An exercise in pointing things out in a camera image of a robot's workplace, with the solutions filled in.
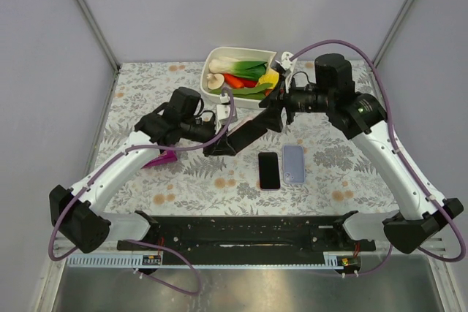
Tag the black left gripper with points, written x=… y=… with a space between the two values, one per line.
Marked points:
x=222 y=140

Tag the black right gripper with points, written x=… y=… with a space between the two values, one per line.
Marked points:
x=287 y=98

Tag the black phone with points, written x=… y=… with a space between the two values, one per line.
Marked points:
x=269 y=171

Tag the lilac phone case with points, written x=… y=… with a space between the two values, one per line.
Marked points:
x=293 y=164

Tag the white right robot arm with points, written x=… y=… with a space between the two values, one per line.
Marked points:
x=423 y=210

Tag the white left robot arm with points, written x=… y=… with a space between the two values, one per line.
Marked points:
x=79 y=214

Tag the toy green bean pod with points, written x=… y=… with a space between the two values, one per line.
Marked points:
x=255 y=93

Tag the toy napa cabbage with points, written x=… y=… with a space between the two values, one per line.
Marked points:
x=270 y=77

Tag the toy bok choy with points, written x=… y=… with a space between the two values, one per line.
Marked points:
x=250 y=70

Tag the toy red chili pepper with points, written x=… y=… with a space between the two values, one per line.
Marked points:
x=238 y=82

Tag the purple snack packet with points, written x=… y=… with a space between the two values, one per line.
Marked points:
x=165 y=157

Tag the toy mushroom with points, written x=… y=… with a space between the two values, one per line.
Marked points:
x=214 y=81

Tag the white rectangular food container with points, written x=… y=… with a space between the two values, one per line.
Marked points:
x=235 y=54

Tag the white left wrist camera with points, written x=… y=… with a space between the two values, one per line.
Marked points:
x=225 y=114

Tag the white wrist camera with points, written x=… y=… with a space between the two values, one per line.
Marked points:
x=225 y=114
x=285 y=67

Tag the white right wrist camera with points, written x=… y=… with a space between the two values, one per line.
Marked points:
x=285 y=67

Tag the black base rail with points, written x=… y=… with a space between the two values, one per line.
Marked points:
x=251 y=240

